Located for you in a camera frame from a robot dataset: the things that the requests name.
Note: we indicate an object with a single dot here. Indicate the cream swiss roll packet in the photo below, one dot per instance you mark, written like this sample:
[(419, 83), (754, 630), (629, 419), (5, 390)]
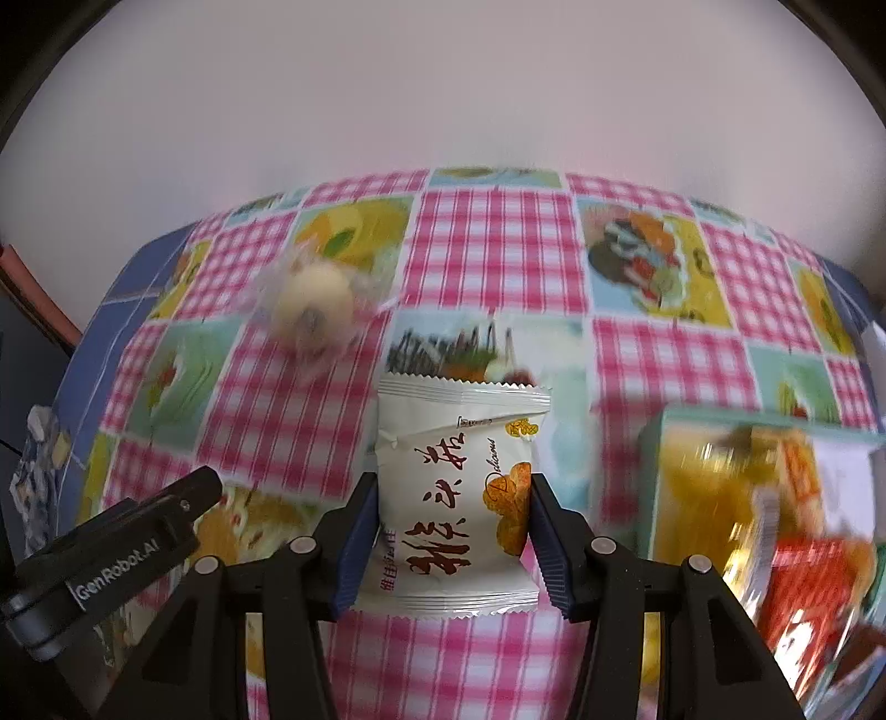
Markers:
[(789, 455)]

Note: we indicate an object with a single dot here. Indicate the teal rimmed white tray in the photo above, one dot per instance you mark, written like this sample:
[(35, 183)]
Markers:
[(851, 467)]

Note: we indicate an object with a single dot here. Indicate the yellow clear cake packet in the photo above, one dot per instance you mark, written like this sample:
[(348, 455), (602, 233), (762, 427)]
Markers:
[(716, 498)]

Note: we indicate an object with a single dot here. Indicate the blue white crumpled wrapper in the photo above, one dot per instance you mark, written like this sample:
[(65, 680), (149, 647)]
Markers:
[(35, 484)]

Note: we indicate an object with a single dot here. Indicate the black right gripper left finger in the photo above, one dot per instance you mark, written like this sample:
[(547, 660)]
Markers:
[(191, 663)]

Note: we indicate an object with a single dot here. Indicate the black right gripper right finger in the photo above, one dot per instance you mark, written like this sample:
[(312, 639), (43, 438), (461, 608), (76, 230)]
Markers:
[(713, 662)]

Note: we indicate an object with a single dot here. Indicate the red peanut snack packet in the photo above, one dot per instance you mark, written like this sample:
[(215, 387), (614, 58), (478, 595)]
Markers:
[(814, 586)]

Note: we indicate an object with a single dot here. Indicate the pink checkered picture tablecloth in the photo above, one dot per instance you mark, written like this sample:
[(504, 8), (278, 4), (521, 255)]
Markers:
[(367, 222)]

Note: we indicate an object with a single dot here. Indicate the clear round bun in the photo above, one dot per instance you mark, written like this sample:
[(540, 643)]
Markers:
[(311, 307)]

